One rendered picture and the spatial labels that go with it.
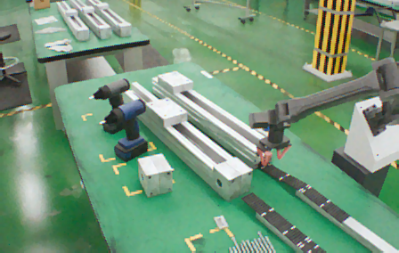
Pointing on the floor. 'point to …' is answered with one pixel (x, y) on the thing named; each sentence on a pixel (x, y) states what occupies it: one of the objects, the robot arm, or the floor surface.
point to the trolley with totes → (389, 28)
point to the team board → (224, 5)
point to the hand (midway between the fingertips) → (272, 160)
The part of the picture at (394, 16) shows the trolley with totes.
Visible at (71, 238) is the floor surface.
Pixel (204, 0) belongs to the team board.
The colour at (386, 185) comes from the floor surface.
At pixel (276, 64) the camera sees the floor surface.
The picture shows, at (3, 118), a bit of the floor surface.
